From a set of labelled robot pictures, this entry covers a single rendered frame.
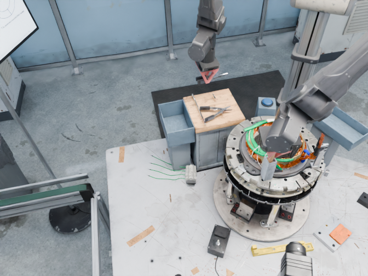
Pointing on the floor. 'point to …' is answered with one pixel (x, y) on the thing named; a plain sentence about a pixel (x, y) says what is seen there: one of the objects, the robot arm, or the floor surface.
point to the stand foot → (62, 222)
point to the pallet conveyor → (21, 207)
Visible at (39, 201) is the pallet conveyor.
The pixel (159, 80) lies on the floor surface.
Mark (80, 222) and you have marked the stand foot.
